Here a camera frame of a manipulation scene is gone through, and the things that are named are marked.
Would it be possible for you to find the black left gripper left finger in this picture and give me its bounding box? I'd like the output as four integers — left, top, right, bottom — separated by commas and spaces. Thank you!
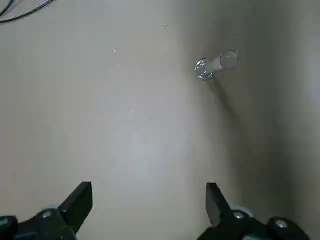
0, 181, 94, 240

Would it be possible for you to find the thin black cable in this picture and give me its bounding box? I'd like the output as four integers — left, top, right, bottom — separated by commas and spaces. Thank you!
0, 0, 13, 15
0, 0, 55, 25

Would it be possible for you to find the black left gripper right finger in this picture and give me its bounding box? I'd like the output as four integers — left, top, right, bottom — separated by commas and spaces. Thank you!
197, 182, 311, 240

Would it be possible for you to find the clear glass graduated cylinder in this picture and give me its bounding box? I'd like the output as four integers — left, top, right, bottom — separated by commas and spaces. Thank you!
194, 49, 240, 81

